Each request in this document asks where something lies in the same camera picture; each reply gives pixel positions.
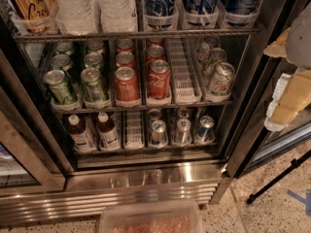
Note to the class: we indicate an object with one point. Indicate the stainless steel fridge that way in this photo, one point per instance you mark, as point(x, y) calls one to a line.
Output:
point(61, 183)

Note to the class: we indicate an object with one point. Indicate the clear water bottle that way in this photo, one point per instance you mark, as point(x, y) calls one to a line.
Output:
point(76, 17)
point(117, 15)

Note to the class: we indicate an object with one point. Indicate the green can back left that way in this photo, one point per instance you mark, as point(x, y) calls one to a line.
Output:
point(64, 48)

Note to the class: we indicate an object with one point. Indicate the brown tea bottle left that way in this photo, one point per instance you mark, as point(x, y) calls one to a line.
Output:
point(81, 134)

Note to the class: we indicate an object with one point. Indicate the blue silver can back left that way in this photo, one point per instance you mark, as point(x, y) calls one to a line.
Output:
point(154, 114)

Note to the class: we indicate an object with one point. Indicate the blue silver can front left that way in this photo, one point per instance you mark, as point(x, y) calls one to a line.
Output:
point(158, 132)

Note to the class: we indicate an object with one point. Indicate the green can front left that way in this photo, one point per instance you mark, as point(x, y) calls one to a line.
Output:
point(61, 89)

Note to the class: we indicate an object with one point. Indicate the blue Pepsi bottle left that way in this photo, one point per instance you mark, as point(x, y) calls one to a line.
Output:
point(158, 12)

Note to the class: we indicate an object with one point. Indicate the red coca-cola can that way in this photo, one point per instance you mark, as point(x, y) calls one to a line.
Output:
point(159, 78)
point(154, 53)
point(154, 42)

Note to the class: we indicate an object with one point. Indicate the red Coca-Cola can front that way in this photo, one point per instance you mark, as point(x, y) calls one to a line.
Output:
point(159, 78)

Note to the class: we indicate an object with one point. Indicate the empty white bottom tray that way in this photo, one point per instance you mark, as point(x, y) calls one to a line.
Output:
point(133, 132)

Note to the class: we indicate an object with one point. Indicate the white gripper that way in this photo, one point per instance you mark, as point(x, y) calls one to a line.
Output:
point(299, 42)

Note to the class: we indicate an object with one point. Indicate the green can middle left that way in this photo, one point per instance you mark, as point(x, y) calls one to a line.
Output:
point(64, 63)

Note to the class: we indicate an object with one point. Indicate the blue silver can front middle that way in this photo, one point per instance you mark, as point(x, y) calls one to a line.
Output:
point(182, 130)

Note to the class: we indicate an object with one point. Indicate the red Coca-Cola can back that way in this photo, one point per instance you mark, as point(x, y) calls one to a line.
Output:
point(154, 42)

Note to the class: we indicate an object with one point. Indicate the silver can back right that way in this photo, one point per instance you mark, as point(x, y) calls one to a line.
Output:
point(205, 46)

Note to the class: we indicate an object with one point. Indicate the brown tea bottle right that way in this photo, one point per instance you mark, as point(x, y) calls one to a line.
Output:
point(108, 132)

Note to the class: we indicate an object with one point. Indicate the blue silver can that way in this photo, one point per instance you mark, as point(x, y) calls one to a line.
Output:
point(154, 114)
point(182, 130)
point(158, 132)
point(204, 128)
point(183, 113)

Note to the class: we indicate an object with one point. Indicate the red Coca-Cola can middle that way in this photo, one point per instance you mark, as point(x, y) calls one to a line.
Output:
point(154, 53)

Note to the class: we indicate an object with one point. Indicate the blue silver can front right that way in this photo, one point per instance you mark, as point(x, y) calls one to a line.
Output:
point(204, 128)

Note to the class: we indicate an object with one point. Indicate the silver can middle right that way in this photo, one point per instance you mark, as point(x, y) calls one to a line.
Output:
point(215, 56)

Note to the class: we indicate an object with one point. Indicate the brown tea bottle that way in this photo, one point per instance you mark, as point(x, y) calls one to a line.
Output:
point(81, 134)
point(108, 132)

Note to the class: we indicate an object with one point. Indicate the blue floor tape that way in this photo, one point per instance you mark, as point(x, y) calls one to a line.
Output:
point(306, 200)

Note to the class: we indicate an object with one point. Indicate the blue silver can back middle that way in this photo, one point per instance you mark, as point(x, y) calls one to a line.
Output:
point(183, 113)

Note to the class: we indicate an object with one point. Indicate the green can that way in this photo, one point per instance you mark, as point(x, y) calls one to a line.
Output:
point(94, 60)
point(61, 89)
point(64, 63)
point(64, 48)
point(95, 46)
point(93, 85)

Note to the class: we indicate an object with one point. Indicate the black tripod leg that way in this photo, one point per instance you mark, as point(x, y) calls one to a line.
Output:
point(295, 163)

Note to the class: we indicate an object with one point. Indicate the clear plastic bin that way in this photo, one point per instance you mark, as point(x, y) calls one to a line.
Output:
point(180, 216)

